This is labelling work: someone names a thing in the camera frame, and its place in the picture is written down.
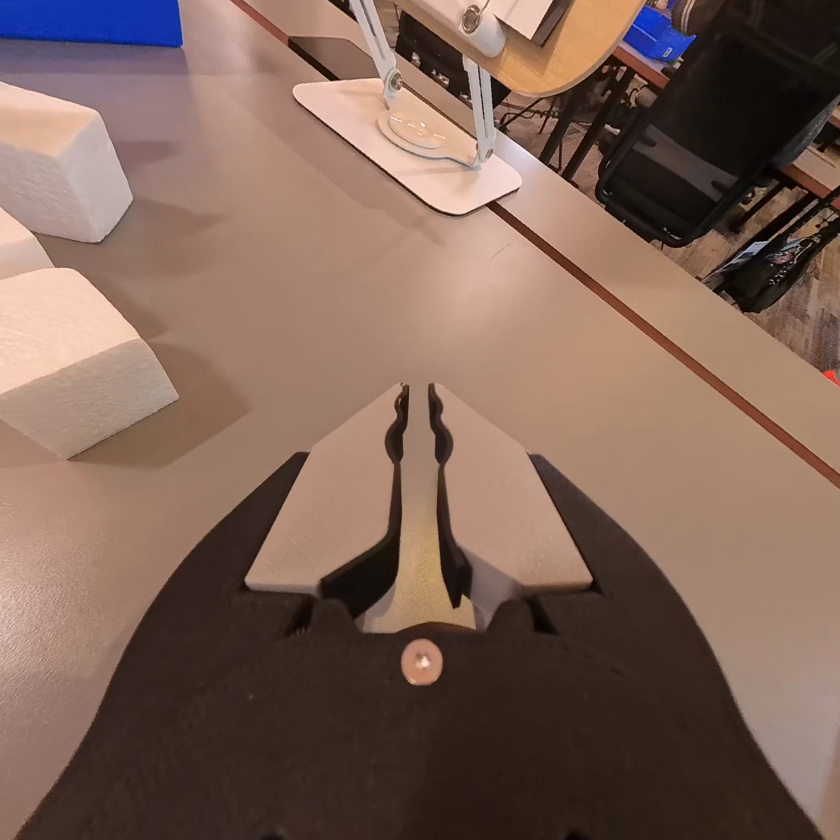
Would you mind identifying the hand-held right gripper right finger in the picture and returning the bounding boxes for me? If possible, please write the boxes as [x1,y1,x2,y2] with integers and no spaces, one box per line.
[428,382,595,630]

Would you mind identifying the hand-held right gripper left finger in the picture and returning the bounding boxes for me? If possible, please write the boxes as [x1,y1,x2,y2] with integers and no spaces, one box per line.
[245,382,412,619]

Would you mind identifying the white hard foam cube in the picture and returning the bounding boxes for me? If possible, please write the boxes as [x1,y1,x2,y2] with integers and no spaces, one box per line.
[0,206,55,280]
[0,82,134,244]
[0,268,179,460]

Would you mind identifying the dark green bag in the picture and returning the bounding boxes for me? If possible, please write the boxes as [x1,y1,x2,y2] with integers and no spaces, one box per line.
[705,222,840,314]

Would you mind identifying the black office chair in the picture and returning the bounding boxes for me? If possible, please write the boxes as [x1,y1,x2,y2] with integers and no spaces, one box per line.
[596,0,840,248]

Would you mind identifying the wooden desk with black legs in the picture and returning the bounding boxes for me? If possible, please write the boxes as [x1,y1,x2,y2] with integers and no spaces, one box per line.
[538,42,673,182]

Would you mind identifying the printed instruction sheet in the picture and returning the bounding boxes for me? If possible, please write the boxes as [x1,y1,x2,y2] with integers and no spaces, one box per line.
[489,0,572,47]

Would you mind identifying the small blue bin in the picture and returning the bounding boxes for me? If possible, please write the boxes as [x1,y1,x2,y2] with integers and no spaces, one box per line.
[620,5,697,64]

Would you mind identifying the large blue plastic bin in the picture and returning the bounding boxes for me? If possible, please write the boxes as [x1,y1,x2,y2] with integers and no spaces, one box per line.
[0,0,183,48]

